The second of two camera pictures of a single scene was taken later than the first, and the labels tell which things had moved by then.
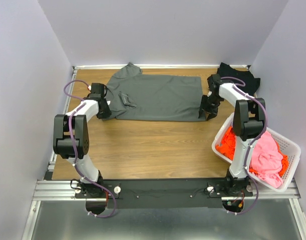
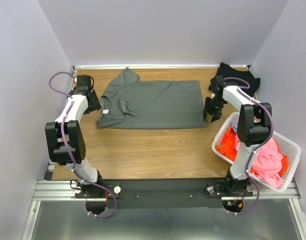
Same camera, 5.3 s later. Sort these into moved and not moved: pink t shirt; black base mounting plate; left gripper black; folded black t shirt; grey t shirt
Moved: left gripper black; grey t shirt
Not moved: pink t shirt; black base mounting plate; folded black t shirt
